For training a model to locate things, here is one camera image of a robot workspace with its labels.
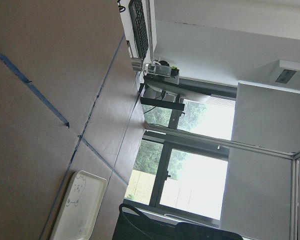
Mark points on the cream bear tray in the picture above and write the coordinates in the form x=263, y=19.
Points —
x=80, y=207

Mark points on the aluminium frame post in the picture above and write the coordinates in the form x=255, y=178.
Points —
x=294, y=157

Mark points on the silver metal cylinder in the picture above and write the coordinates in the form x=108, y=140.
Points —
x=137, y=64

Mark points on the black keyboard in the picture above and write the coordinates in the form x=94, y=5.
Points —
x=139, y=27

